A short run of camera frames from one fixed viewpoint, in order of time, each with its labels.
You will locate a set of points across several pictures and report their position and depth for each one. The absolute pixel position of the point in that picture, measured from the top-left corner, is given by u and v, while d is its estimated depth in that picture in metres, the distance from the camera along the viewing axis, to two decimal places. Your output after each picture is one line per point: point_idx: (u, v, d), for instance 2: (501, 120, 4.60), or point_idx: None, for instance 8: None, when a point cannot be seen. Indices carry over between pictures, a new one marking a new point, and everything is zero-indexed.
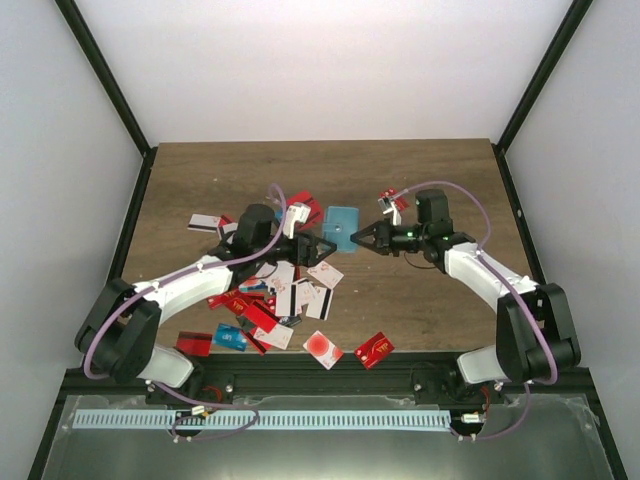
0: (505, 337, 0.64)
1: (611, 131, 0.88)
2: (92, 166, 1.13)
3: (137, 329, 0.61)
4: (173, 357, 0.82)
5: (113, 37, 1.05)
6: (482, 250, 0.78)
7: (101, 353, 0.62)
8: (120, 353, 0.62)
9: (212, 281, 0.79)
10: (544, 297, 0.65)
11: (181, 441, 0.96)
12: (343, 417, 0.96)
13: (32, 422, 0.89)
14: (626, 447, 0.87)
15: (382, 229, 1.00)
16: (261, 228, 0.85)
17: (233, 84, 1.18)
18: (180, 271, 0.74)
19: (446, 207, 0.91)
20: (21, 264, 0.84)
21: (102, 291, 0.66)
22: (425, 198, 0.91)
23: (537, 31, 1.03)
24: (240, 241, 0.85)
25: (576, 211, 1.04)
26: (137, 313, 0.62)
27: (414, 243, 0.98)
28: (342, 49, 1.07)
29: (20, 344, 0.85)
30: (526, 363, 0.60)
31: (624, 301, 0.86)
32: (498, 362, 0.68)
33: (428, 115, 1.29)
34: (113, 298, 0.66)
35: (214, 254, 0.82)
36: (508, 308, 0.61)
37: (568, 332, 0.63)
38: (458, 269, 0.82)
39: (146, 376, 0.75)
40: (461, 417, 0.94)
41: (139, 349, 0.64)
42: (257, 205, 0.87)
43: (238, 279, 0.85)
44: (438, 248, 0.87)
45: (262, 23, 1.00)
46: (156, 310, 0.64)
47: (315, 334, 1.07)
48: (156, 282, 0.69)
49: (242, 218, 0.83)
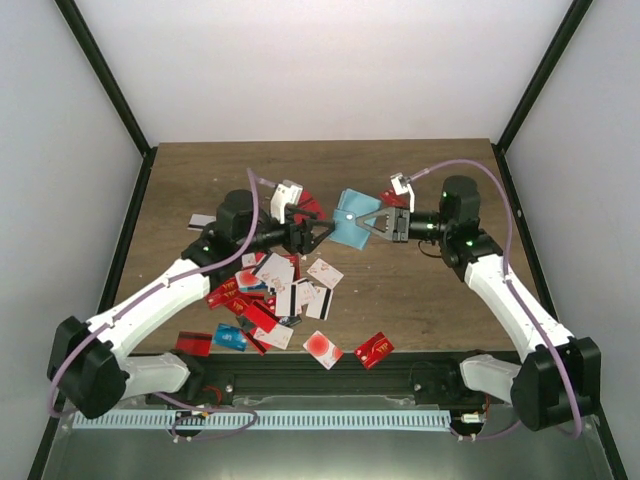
0: (522, 382, 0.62)
1: (611, 131, 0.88)
2: (91, 166, 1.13)
3: (91, 374, 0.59)
4: (164, 371, 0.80)
5: (111, 37, 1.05)
6: (511, 274, 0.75)
7: (69, 389, 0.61)
8: (80, 394, 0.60)
9: (185, 296, 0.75)
10: (575, 350, 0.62)
11: (181, 441, 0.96)
12: (343, 417, 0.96)
13: (32, 423, 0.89)
14: (626, 448, 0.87)
15: (399, 221, 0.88)
16: (243, 219, 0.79)
17: (233, 83, 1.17)
18: (141, 295, 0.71)
19: (478, 205, 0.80)
20: (19, 265, 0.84)
21: (56, 331, 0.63)
22: (458, 192, 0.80)
23: (538, 31, 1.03)
24: (221, 235, 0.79)
25: (577, 211, 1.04)
26: (91, 358, 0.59)
27: (432, 236, 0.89)
28: (341, 47, 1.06)
29: (22, 345, 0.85)
30: (543, 414, 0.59)
31: (624, 302, 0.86)
32: (510, 399, 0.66)
33: (429, 115, 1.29)
34: (68, 340, 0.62)
35: (193, 250, 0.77)
36: (539, 365, 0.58)
37: (593, 388, 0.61)
38: (480, 287, 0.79)
39: (138, 390, 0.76)
40: (461, 417, 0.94)
41: (102, 388, 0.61)
42: (233, 196, 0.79)
43: (220, 277, 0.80)
44: (460, 255, 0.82)
45: (261, 24, 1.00)
46: (110, 354, 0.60)
47: (315, 334, 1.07)
48: (111, 318, 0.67)
49: (218, 210, 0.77)
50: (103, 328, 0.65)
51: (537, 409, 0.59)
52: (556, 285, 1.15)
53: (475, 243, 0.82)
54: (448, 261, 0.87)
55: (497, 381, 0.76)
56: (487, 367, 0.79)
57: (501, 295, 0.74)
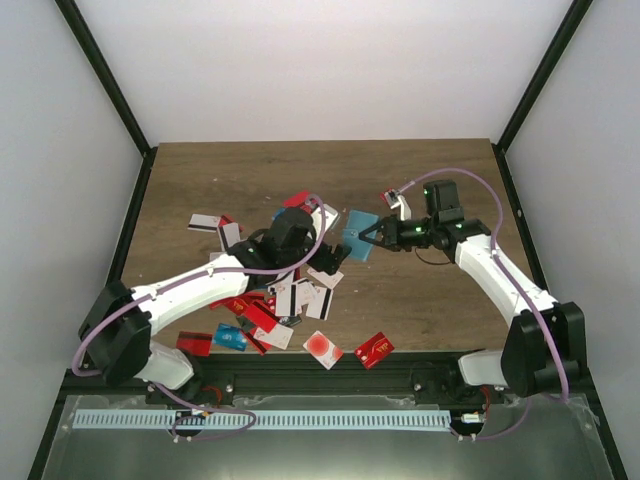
0: (510, 348, 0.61)
1: (611, 131, 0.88)
2: (91, 165, 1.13)
3: (123, 341, 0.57)
4: (175, 360, 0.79)
5: (112, 37, 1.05)
6: (498, 250, 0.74)
7: (98, 350, 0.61)
8: (110, 358, 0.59)
9: (224, 289, 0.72)
10: (560, 316, 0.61)
11: (181, 441, 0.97)
12: (343, 417, 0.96)
13: (32, 422, 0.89)
14: (626, 448, 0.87)
15: (388, 226, 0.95)
16: (297, 234, 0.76)
17: (233, 84, 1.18)
18: (187, 276, 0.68)
19: (454, 192, 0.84)
20: (19, 264, 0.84)
21: (100, 292, 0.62)
22: (431, 185, 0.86)
23: (538, 31, 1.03)
24: (271, 242, 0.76)
25: (578, 211, 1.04)
26: (127, 325, 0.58)
27: (424, 239, 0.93)
28: (341, 48, 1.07)
29: (21, 344, 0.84)
30: (531, 378, 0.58)
31: (624, 302, 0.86)
32: (502, 371, 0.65)
33: (429, 115, 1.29)
34: (109, 302, 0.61)
35: (238, 249, 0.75)
36: (524, 328, 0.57)
37: (578, 353, 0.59)
38: (470, 265, 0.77)
39: (144, 376, 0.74)
40: (461, 417, 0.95)
41: (131, 356, 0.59)
42: (298, 208, 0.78)
43: (257, 280, 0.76)
44: (450, 236, 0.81)
45: (261, 25, 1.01)
46: (148, 324, 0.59)
47: (315, 334, 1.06)
48: (154, 289, 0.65)
49: (277, 219, 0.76)
50: (146, 297, 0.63)
51: (525, 372, 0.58)
52: (556, 285, 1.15)
53: (464, 226, 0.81)
54: (440, 248, 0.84)
55: (496, 373, 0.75)
56: (483, 355, 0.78)
57: (489, 270, 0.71)
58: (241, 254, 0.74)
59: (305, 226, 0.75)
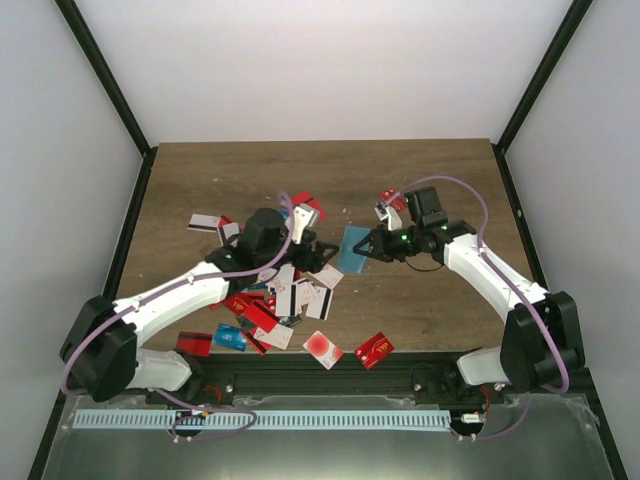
0: (509, 344, 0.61)
1: (612, 128, 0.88)
2: (91, 164, 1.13)
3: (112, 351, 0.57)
4: (170, 363, 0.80)
5: (111, 37, 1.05)
6: (485, 247, 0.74)
7: (82, 367, 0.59)
8: (98, 372, 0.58)
9: (205, 295, 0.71)
10: (553, 306, 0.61)
11: (181, 441, 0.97)
12: (343, 417, 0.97)
13: (32, 421, 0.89)
14: (627, 447, 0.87)
15: (376, 239, 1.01)
16: (271, 233, 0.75)
17: (232, 84, 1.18)
18: (168, 284, 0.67)
19: (434, 196, 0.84)
20: (20, 263, 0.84)
21: (81, 308, 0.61)
22: (411, 191, 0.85)
23: (538, 30, 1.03)
24: (245, 246, 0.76)
25: (578, 208, 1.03)
26: (114, 336, 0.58)
27: (411, 246, 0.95)
28: (338, 48, 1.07)
29: (22, 343, 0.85)
30: (532, 372, 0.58)
31: (624, 300, 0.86)
32: (502, 367, 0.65)
33: (429, 115, 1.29)
34: (91, 317, 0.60)
35: (213, 259, 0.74)
36: (520, 322, 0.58)
37: (575, 341, 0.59)
38: (461, 265, 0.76)
39: (140, 384, 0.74)
40: (461, 417, 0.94)
41: (120, 367, 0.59)
42: (268, 209, 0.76)
43: (238, 286, 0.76)
44: (437, 238, 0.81)
45: (260, 24, 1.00)
46: (134, 335, 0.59)
47: (315, 334, 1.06)
48: (137, 301, 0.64)
49: (248, 222, 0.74)
50: (129, 309, 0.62)
51: (525, 366, 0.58)
52: (556, 285, 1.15)
53: (451, 229, 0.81)
54: (428, 252, 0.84)
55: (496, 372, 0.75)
56: (482, 354, 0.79)
57: (480, 269, 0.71)
58: (220, 261, 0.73)
59: (277, 226, 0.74)
